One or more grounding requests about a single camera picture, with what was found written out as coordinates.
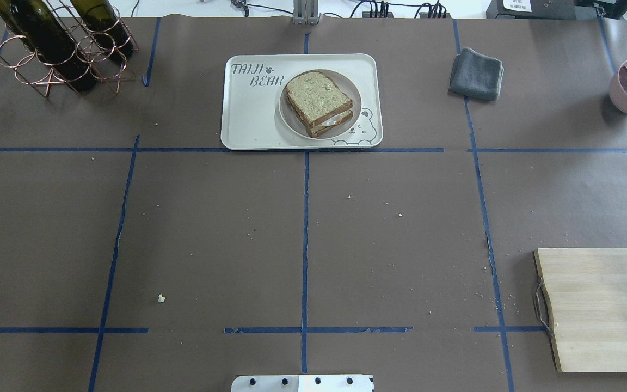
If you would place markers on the white round plate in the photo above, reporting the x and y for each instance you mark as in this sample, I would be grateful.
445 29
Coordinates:
345 84

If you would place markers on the cream bear tray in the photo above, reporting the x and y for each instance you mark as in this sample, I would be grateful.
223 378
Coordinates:
251 119

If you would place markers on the fried egg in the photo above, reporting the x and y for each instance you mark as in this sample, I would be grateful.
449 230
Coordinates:
337 119

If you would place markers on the black power strip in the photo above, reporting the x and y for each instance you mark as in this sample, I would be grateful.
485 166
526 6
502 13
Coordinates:
387 10

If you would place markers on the grey folded cloth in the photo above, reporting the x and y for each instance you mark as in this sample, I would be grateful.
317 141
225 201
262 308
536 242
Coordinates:
476 75

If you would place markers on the black box device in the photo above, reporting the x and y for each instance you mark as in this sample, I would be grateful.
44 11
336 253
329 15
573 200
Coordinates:
534 10

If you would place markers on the wooden cutting board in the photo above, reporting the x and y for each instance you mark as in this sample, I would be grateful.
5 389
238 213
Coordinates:
585 293

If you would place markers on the dark green wine bottle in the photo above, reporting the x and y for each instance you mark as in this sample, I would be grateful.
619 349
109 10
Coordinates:
40 30

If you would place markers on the aluminium frame post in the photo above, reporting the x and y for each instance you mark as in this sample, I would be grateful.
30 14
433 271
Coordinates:
306 12

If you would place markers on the white camera stand post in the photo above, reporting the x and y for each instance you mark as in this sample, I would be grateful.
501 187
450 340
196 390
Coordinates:
324 382

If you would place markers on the copper wire bottle rack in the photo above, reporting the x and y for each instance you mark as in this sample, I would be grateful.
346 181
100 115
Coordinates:
21 59

